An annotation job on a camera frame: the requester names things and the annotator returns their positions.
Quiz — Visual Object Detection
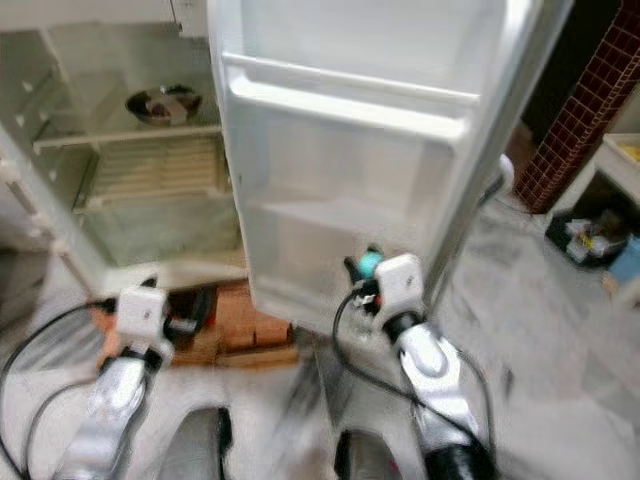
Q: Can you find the wide red brick pillar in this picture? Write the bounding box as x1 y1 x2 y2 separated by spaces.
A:
512 0 640 216

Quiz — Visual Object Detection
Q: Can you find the grey fridge door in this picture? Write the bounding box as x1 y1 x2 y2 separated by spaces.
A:
208 0 576 339

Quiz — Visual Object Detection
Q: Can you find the clear fridge crisper drawer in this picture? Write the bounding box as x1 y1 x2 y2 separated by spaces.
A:
82 190 241 269

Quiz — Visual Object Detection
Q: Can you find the white fridge shelf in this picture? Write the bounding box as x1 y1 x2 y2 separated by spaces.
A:
32 124 223 154

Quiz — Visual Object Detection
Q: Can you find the robot leg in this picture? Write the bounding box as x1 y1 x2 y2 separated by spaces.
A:
333 428 403 480
158 404 233 480

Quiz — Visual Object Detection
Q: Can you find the short black arm cable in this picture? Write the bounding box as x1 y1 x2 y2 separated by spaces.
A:
25 375 101 471
460 350 496 431

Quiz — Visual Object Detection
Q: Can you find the long black left arm cable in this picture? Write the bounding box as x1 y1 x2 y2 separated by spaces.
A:
0 300 121 476

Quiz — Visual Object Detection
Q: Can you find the black bowl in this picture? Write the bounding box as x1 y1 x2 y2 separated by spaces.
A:
125 84 204 128

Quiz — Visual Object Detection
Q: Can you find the short black left arm cable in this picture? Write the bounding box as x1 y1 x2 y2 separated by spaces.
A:
25 375 101 471

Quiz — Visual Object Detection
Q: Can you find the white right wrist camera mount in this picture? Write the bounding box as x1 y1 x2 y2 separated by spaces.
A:
373 252 425 323

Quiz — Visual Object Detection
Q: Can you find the robot left leg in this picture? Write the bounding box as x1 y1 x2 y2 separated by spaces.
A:
158 404 233 480

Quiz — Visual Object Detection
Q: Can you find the short black right arm cable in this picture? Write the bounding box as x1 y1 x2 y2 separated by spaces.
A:
460 350 496 431

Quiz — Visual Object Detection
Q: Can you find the blue storage bin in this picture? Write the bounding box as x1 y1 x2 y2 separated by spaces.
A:
608 232 640 281

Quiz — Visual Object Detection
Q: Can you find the black storage basket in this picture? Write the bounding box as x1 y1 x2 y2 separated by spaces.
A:
545 205 638 269

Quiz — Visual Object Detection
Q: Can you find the robot right leg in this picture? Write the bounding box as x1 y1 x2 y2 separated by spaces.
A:
333 428 403 480

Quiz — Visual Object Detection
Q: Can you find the small teal round item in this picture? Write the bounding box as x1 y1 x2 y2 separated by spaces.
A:
355 247 387 279

